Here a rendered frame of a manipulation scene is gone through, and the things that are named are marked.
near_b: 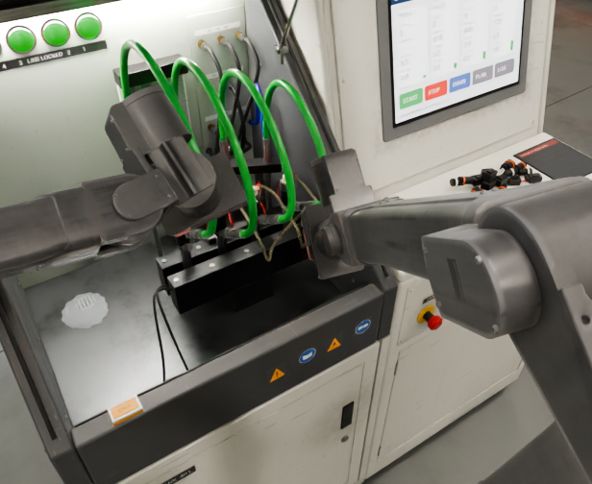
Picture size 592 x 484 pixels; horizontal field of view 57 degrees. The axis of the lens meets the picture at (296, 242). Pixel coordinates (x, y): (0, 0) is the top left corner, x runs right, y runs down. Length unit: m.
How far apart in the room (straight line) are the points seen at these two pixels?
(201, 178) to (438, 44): 0.86
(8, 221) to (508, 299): 0.41
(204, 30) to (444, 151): 0.63
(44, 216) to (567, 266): 0.41
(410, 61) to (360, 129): 0.18
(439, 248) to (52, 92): 1.03
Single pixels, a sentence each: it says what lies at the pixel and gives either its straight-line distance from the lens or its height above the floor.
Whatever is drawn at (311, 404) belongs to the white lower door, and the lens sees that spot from 1.27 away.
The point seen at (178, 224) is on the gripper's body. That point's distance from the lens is 0.66.
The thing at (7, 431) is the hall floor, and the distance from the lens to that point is 2.26.
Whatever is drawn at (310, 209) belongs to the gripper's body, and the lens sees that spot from 0.75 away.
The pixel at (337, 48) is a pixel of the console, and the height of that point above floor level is 1.33.
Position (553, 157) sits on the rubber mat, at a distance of 1.57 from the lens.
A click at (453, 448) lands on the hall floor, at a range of 2.06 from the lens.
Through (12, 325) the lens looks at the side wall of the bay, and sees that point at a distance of 0.97.
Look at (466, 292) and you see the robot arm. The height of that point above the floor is 1.60.
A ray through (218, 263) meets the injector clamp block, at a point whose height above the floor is 0.98.
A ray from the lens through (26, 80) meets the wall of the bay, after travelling 1.18.
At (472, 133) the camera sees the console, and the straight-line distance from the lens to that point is 1.46.
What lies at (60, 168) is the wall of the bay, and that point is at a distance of 1.27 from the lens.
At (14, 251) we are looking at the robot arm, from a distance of 0.51.
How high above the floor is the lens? 1.76
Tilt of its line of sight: 42 degrees down
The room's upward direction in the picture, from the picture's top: straight up
